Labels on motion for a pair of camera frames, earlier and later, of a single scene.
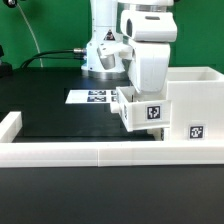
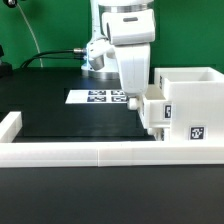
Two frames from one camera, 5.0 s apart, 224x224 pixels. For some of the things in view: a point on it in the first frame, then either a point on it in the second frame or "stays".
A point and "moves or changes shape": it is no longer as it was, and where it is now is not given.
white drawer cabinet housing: [197, 105] stays
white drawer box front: [158, 133] stays
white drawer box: [139, 112] moves or changes shape
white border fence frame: [14, 152] stays
